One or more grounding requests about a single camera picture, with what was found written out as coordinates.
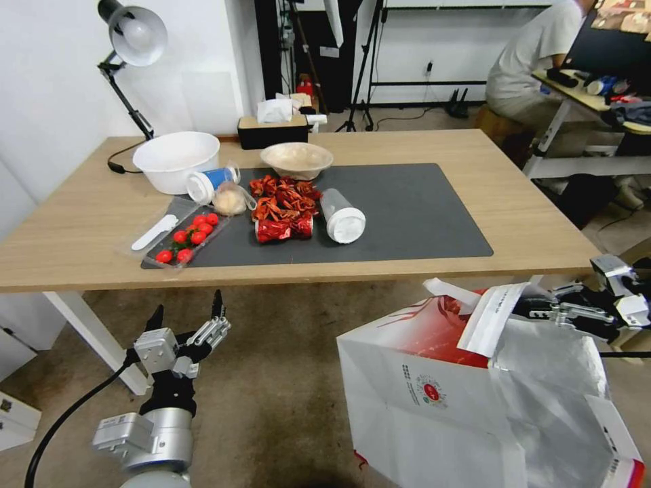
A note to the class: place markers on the wooden table with white legs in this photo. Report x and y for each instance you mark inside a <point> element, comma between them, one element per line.
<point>508,168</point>

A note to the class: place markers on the dark grey table mat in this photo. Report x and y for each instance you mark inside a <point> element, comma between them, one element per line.
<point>407,213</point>

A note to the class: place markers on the black wifi router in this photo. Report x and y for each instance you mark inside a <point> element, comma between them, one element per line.
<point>458,107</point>

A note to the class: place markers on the bun in clear bag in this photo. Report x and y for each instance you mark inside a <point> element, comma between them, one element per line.
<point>229,201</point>

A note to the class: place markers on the dark cloth pile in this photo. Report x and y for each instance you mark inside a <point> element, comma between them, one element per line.
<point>630,112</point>

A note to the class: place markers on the black bag under desk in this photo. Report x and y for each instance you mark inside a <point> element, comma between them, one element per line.
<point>580,198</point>

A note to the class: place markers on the black tissue box wooden lid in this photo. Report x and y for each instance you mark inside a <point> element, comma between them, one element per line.
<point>272,134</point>

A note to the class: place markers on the wooden stool box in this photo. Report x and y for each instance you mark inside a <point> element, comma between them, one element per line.
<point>501,127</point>

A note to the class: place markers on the white frame work desk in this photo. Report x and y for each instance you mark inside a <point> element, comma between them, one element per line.
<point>559,132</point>

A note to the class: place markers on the white red food delivery bag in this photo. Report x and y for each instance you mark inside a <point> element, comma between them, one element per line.
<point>432,396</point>

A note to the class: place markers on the black desk lamp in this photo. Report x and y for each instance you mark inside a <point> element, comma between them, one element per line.
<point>137,30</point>

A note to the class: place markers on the white plastic spoon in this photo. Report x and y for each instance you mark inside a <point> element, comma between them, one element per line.
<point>152,234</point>

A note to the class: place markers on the black tripod stand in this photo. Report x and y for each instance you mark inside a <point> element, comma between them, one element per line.
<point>363,76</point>

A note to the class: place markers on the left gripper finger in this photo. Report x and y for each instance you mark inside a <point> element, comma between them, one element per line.
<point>213,333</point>
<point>155,320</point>

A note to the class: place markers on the white tissue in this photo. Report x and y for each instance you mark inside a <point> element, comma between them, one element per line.
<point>274,109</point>

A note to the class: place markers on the red cherry tomato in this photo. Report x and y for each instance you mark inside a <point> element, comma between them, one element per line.
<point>200,220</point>
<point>212,219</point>
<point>184,255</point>
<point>180,236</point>
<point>198,238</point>
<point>206,229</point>
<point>164,256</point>

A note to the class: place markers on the black backdrop frame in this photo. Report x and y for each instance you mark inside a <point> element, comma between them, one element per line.
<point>432,83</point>

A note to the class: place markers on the clear cup with white lid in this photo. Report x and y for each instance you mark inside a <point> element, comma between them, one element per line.
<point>343,218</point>

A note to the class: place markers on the person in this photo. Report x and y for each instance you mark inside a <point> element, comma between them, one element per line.
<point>529,61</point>

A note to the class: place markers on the red crayfish shell pile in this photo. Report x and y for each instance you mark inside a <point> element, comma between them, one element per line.
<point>285,198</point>

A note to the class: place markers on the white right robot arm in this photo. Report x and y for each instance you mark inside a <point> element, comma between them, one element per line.
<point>636,307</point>

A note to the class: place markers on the large white plastic bowl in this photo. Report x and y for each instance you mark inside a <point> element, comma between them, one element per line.
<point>173,160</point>

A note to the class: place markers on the white storage box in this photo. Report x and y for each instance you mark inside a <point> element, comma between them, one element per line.
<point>15,419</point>

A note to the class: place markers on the white cabinet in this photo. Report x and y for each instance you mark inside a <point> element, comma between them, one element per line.
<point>25,325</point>

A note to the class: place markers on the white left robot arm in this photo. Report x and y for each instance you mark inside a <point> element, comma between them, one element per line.
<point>157,432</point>

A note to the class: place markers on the black computer monitor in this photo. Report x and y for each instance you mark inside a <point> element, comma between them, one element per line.
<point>610,46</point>

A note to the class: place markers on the crushed red can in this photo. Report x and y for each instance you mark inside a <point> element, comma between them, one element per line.
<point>302,226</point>
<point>272,231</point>

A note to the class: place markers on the beige paper bowl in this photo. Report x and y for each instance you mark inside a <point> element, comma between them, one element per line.
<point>297,157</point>

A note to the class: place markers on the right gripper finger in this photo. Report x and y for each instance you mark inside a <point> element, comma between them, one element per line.
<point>569,293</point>
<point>580,314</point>

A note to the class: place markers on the blue white lidded cup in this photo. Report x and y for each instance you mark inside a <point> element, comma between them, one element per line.
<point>206,183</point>

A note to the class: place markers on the blue white bottle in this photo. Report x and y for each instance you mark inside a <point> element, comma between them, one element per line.
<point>600,85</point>

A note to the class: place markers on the clear plastic tomato tray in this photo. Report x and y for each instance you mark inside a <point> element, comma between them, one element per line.
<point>152,254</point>

